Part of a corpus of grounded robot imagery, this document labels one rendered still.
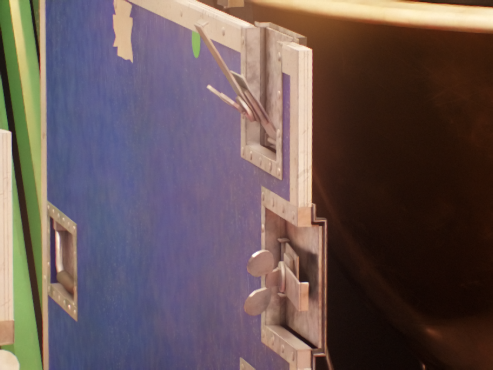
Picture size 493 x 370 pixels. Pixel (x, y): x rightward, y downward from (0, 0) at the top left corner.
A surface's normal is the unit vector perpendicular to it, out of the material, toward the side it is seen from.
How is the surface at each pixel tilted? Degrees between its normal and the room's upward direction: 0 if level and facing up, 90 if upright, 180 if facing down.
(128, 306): 90
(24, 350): 76
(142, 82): 90
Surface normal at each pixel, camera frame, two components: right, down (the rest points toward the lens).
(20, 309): 0.58, -0.11
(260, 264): 0.54, 0.51
